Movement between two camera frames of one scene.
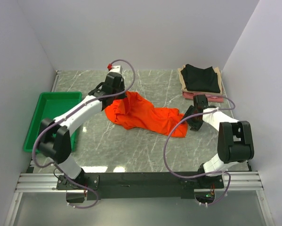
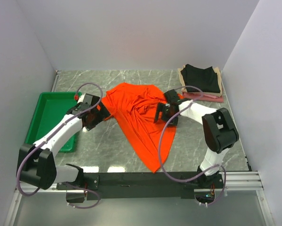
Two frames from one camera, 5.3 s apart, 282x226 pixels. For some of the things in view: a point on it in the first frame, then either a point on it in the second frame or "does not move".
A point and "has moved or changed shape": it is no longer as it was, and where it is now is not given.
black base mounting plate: x=139 y=186 does not move
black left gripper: x=122 y=84 to x=103 y=114
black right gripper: x=195 y=126 to x=162 y=107
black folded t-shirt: x=197 y=79 does not move
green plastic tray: x=51 y=105 does not move
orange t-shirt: x=133 y=111 has moved or changed shape
